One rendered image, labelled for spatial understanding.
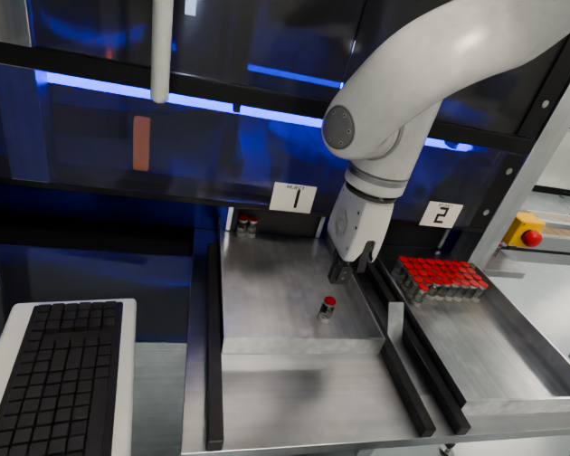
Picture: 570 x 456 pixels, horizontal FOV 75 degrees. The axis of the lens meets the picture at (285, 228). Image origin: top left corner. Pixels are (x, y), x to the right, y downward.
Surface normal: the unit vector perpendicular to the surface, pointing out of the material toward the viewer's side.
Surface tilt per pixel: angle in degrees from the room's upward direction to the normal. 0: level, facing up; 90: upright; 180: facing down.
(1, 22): 90
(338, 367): 0
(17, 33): 90
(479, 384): 0
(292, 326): 0
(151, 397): 90
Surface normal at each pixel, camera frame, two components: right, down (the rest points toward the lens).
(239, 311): 0.21, -0.84
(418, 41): -0.33, -0.16
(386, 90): -0.57, 0.24
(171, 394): 0.17, 0.54
